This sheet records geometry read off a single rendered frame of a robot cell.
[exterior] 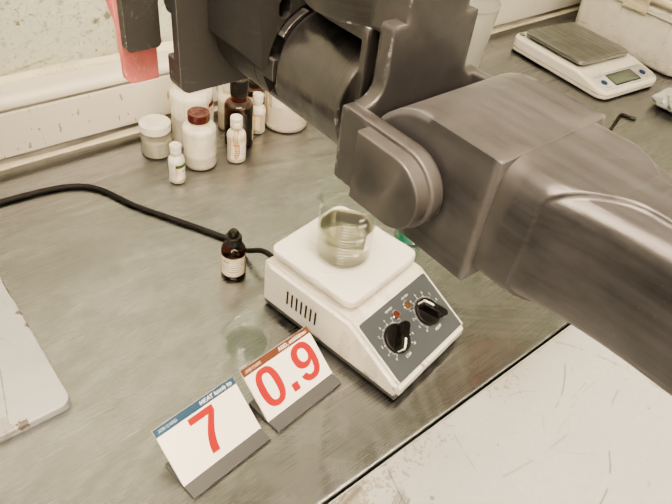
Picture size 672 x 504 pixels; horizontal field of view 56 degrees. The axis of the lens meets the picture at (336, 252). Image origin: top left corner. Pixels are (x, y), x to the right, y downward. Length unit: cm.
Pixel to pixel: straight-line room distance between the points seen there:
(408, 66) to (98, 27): 76
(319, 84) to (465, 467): 45
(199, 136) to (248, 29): 59
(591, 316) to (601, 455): 49
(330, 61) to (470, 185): 10
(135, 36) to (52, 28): 61
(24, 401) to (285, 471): 26
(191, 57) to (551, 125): 20
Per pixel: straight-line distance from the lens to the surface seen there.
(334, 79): 29
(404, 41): 26
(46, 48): 98
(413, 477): 64
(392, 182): 24
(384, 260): 69
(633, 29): 160
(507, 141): 24
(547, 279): 24
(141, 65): 38
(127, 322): 74
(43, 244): 85
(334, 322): 66
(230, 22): 34
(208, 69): 37
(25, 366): 71
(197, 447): 62
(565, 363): 78
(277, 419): 65
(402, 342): 65
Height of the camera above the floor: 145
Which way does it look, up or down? 42 degrees down
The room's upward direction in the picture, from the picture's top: 9 degrees clockwise
